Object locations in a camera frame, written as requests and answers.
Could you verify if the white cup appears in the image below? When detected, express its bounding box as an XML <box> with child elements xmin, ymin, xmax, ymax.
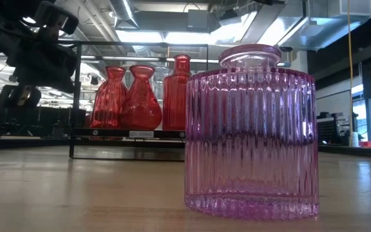
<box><xmin>350</xmin><ymin>131</ymin><xmax>361</xmax><ymax>148</ymax></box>

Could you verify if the red tall ribbed bottle vase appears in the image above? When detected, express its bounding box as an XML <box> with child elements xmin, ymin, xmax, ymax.
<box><xmin>162</xmin><ymin>53</ymin><xmax>193</xmax><ymax>131</ymax></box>

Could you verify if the black pegboard rack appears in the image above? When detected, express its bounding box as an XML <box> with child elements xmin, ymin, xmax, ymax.
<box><xmin>316</xmin><ymin>111</ymin><xmax>350</xmax><ymax>146</ymax></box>

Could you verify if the yellow hanging cable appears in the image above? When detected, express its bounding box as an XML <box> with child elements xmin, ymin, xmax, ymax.
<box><xmin>347</xmin><ymin>0</ymin><xmax>355</xmax><ymax>148</ymax></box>

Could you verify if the black background workbench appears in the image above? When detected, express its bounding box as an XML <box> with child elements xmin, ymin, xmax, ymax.
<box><xmin>0</xmin><ymin>106</ymin><xmax>87</xmax><ymax>137</ymax></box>

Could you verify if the red ribbed glass vase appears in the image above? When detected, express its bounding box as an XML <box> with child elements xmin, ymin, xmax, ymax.
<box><xmin>90</xmin><ymin>65</ymin><xmax>129</xmax><ymax>129</ymax></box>

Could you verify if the pink ribbed glass jar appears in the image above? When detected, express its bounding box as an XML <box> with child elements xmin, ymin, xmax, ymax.
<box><xmin>184</xmin><ymin>43</ymin><xmax>321</xmax><ymax>222</ymax></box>

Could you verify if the black aluminium table frame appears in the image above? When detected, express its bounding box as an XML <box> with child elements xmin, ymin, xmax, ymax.
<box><xmin>0</xmin><ymin>135</ymin><xmax>371</xmax><ymax>159</ymax></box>

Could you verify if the red smooth bulbous vase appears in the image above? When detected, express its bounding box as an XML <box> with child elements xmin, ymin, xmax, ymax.
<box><xmin>119</xmin><ymin>64</ymin><xmax>163</xmax><ymax>131</ymax></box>

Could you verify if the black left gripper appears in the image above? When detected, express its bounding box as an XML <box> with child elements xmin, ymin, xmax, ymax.
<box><xmin>0</xmin><ymin>1</ymin><xmax>80</xmax><ymax>109</ymax></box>

